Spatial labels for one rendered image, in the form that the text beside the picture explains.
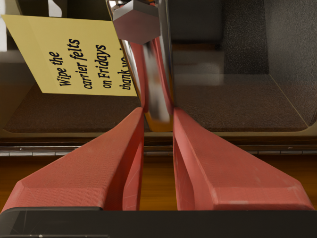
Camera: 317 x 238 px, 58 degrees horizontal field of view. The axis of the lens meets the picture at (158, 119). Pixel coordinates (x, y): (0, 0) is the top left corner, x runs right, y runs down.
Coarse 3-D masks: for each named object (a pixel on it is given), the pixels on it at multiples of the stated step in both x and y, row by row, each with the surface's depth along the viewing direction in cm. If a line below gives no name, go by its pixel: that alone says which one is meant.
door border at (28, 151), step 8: (0, 152) 33; (8, 152) 33; (16, 152) 33; (24, 152) 33; (32, 152) 33; (40, 152) 33; (48, 152) 33; (56, 152) 33; (64, 152) 33; (152, 152) 33; (160, 152) 33; (248, 152) 33; (256, 152) 33; (280, 152) 34; (288, 152) 34; (296, 152) 34
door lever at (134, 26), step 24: (120, 0) 7; (144, 0) 7; (120, 24) 7; (144, 24) 7; (168, 24) 8; (144, 48) 8; (168, 48) 9; (144, 72) 10; (168, 72) 10; (144, 96) 11; (168, 96) 11; (168, 120) 13
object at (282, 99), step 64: (0, 0) 13; (64, 0) 13; (192, 0) 13; (256, 0) 13; (0, 64) 17; (192, 64) 18; (256, 64) 18; (0, 128) 27; (64, 128) 27; (256, 128) 27
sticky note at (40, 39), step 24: (24, 24) 14; (48, 24) 14; (72, 24) 14; (96, 24) 14; (24, 48) 16; (48, 48) 16; (72, 48) 16; (96, 48) 16; (120, 48) 16; (48, 72) 18; (72, 72) 18; (96, 72) 18; (120, 72) 18
